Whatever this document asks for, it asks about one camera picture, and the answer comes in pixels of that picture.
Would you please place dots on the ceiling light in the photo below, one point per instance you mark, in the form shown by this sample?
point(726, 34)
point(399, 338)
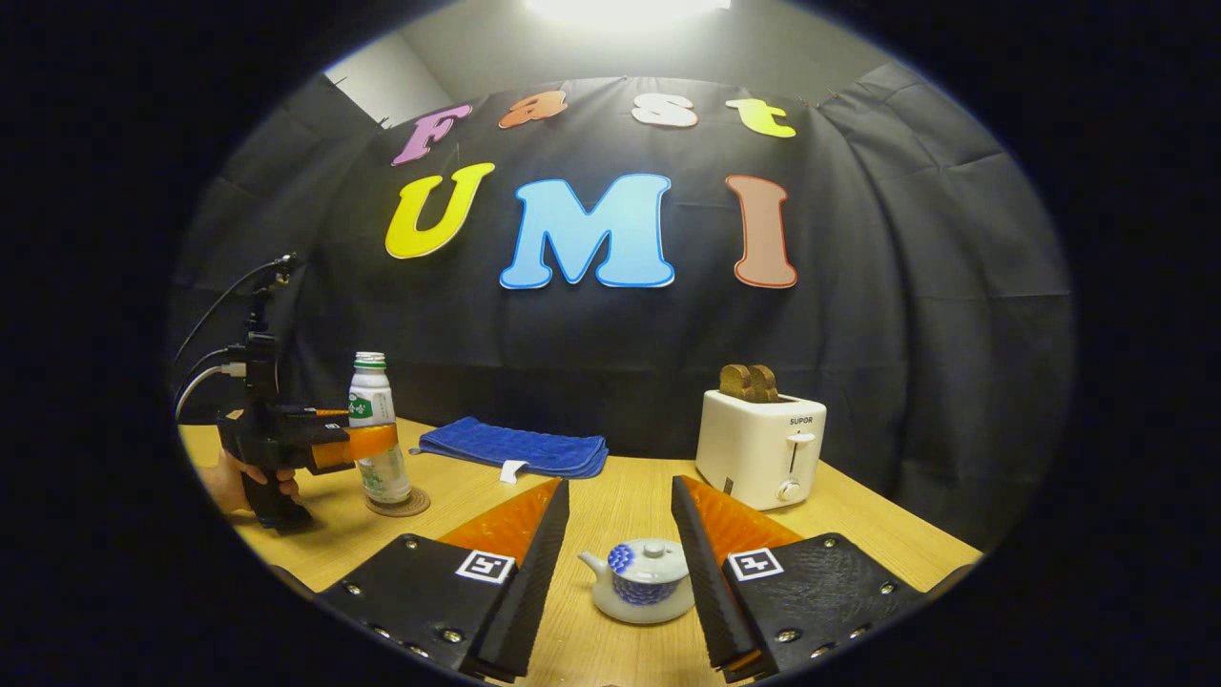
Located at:
point(625, 10)

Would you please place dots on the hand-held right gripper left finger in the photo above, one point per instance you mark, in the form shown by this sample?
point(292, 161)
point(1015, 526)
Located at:
point(529, 592)

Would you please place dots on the white plastic water bottle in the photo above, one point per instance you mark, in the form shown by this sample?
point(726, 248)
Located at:
point(370, 401)

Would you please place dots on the white blue floral teacup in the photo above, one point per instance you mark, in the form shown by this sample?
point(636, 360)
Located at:
point(639, 606)

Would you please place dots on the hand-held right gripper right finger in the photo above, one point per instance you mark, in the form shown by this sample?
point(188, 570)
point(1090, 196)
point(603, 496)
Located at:
point(706, 592)

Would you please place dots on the blue folded towel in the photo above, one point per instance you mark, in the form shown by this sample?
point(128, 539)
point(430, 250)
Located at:
point(515, 444)

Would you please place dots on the brown toast slice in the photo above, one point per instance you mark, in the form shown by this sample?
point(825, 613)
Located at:
point(765, 385)
point(734, 382)

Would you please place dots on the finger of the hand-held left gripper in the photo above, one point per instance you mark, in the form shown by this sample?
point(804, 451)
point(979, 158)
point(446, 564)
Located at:
point(320, 420)
point(367, 442)

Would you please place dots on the black backdrop cloth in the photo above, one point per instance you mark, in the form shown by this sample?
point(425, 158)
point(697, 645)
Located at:
point(906, 334)

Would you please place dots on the white toaster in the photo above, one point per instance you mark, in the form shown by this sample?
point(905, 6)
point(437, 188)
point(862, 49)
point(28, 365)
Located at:
point(744, 448)

